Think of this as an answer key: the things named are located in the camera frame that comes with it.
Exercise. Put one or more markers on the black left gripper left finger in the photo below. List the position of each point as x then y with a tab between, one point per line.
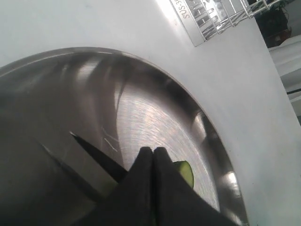
130	204

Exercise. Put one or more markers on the steel wire rack basket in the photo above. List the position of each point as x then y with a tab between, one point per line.
203	19

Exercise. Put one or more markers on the green cucumber piece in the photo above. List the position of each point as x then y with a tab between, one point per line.
184	168

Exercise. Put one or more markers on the black handled kitchen knife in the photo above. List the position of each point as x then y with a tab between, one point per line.
111	167

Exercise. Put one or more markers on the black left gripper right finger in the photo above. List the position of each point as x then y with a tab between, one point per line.
175	202

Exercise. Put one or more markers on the round stainless steel plate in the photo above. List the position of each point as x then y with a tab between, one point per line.
116	102

